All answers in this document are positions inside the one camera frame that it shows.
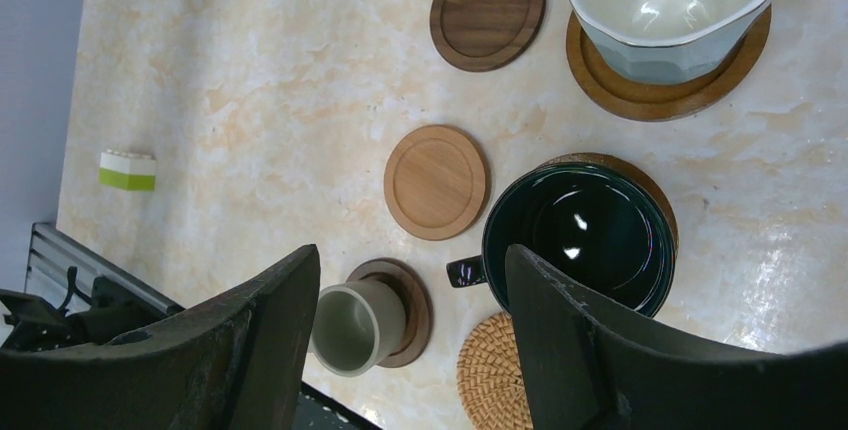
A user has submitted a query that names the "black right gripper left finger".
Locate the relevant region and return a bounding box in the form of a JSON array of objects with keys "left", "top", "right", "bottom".
[{"left": 1, "top": 244, "right": 320, "bottom": 429}]

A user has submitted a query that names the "green white block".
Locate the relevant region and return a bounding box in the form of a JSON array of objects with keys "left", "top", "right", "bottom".
[{"left": 98, "top": 149, "right": 157, "bottom": 192}]

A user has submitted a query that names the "light bamboo coaster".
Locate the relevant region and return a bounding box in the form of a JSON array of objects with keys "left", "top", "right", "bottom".
[{"left": 383, "top": 124, "right": 489, "bottom": 241}]

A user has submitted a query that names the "dark green mug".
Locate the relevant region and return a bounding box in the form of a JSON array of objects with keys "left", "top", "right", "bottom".
[{"left": 446, "top": 162, "right": 677, "bottom": 317}]

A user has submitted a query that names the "dark walnut coaster front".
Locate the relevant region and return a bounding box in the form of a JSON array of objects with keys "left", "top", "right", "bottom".
[{"left": 346, "top": 257, "right": 433, "bottom": 368}]

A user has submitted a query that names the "small grey-green cup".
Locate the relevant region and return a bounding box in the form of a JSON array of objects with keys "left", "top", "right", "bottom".
[{"left": 309, "top": 279, "right": 406, "bottom": 378}]

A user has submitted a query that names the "brown saucer coaster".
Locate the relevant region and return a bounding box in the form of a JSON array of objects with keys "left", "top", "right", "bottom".
[
  {"left": 537, "top": 152, "right": 679, "bottom": 254},
  {"left": 565, "top": 7, "right": 772, "bottom": 122}
]

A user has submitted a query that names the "woven rattan coaster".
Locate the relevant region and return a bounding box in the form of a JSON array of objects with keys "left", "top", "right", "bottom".
[{"left": 456, "top": 312, "right": 534, "bottom": 429}]

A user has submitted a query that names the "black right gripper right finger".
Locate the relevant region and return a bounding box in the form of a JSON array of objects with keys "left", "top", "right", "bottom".
[{"left": 505, "top": 244, "right": 847, "bottom": 429}]

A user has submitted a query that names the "light blue mug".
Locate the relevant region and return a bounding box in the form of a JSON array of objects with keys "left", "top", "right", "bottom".
[{"left": 569, "top": 0, "right": 771, "bottom": 85}]

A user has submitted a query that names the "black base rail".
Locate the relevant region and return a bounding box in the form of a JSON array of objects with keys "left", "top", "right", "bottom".
[{"left": 1, "top": 223, "right": 369, "bottom": 429}]

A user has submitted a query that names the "dark walnut coaster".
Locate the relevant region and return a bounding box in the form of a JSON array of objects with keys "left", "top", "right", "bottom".
[
  {"left": 429, "top": 0, "right": 546, "bottom": 72},
  {"left": 346, "top": 257, "right": 433, "bottom": 368}
]

